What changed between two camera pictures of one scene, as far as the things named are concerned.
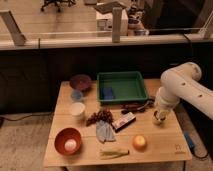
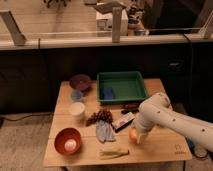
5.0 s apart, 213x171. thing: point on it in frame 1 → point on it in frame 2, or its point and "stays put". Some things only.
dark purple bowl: x=80 y=81 stays put
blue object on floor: x=189 y=140 stays put
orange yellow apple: x=139 y=142 → x=133 y=135
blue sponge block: x=108 y=93 stays put
